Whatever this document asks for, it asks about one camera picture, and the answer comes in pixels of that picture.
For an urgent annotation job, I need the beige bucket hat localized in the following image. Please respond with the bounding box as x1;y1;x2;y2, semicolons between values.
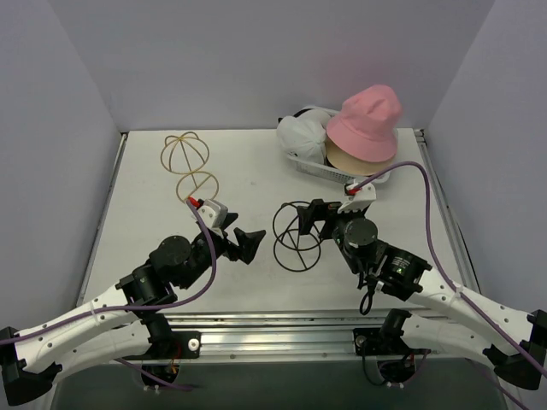
325;140;395;176

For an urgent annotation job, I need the white baseball cap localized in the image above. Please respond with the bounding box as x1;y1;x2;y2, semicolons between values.
276;116;326;164

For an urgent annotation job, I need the gold wire hat stand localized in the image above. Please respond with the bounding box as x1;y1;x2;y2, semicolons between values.
160;131;220;202

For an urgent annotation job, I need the pink bucket hat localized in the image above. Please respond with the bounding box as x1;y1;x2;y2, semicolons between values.
326;85;403;162

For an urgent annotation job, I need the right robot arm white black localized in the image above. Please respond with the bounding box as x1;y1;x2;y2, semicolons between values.
297;199;546;390

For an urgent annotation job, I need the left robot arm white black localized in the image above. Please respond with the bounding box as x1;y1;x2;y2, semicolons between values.
1;211;266;406

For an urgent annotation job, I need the white plastic basket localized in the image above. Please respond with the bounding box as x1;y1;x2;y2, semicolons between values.
278;105;370;184

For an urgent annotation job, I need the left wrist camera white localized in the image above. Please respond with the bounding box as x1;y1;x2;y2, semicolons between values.
198;199;228;236

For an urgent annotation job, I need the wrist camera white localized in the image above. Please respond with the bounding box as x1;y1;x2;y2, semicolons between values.
198;199;228;236
337;182;377;214

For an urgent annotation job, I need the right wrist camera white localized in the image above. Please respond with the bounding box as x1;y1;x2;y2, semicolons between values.
337;182;377;214

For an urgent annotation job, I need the black wire hat stand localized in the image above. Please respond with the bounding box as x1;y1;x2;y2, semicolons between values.
272;200;323;273

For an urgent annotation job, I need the aluminium rail frame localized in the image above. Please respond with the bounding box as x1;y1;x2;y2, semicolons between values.
40;309;509;368

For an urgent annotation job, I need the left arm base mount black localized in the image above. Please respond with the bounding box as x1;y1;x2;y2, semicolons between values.
141;331;201;360

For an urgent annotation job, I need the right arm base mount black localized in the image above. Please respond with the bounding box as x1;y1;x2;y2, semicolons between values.
352;327;410;357

